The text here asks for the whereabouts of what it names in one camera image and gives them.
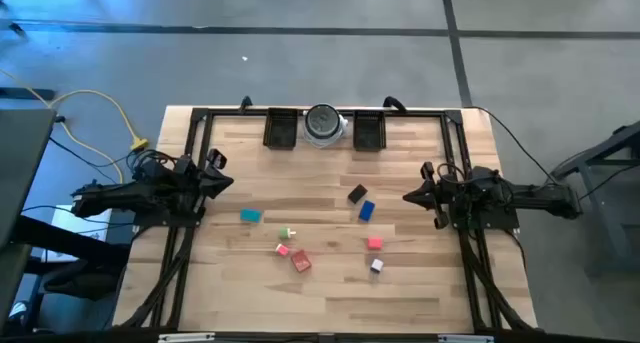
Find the white paper box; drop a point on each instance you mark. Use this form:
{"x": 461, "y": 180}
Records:
{"x": 85, "y": 223}

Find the red multiport charger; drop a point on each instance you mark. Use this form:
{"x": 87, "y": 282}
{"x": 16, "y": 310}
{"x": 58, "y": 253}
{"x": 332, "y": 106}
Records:
{"x": 301, "y": 261}

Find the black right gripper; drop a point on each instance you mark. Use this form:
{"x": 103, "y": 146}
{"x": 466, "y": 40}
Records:
{"x": 445, "y": 198}

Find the black cloth bundle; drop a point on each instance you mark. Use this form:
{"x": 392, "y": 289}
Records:
{"x": 80, "y": 283}

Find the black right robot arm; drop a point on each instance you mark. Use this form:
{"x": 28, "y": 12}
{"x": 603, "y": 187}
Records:
{"x": 540, "y": 200}

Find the white blue cube charger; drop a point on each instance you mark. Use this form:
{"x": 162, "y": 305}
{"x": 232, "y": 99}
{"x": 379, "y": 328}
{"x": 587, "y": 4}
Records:
{"x": 377, "y": 265}

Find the dark metal stand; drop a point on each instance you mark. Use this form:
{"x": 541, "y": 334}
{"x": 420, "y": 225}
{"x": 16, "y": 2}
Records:
{"x": 607, "y": 161}

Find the teal charger block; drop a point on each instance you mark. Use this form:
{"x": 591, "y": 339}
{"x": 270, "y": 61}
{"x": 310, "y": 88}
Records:
{"x": 250, "y": 215}

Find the black mesh basket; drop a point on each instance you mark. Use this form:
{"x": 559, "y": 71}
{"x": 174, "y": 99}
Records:
{"x": 369, "y": 133}
{"x": 280, "y": 133}

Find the silver bracket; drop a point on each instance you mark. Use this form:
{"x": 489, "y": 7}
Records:
{"x": 187, "y": 337}
{"x": 465, "y": 339}

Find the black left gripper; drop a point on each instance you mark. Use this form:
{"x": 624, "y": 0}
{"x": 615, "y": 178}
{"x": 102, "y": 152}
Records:
{"x": 197, "y": 188}

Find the black charger block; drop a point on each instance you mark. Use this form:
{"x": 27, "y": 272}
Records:
{"x": 357, "y": 193}

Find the black floor bar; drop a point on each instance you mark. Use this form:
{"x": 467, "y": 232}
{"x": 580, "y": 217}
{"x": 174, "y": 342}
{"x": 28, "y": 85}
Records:
{"x": 25, "y": 94}

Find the pink cube charger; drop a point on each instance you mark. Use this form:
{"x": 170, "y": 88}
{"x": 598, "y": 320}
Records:
{"x": 374, "y": 243}

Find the blue charger block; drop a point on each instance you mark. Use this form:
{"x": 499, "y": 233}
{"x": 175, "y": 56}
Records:
{"x": 366, "y": 210}

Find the small pink white charger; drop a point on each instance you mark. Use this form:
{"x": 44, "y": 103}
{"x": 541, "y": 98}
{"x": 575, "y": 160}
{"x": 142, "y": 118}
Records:
{"x": 282, "y": 250}

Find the green plug adapter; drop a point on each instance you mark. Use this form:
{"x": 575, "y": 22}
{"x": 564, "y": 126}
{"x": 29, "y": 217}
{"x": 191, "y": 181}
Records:
{"x": 284, "y": 233}

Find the grey desk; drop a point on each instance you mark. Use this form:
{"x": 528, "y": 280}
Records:
{"x": 25, "y": 173}

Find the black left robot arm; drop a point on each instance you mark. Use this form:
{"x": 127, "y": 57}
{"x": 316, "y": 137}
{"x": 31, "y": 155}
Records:
{"x": 125, "y": 195}

